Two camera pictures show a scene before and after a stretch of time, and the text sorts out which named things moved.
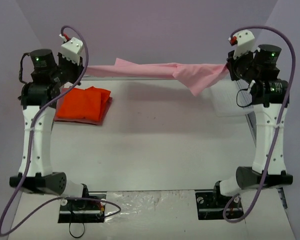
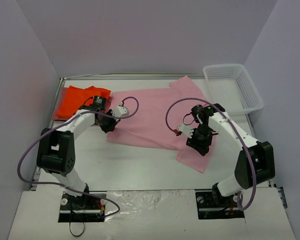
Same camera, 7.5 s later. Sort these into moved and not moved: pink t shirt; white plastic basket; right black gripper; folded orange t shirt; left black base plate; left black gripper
Moved: left black gripper; right black gripper; pink t shirt
Not moved: white plastic basket; left black base plate; folded orange t shirt
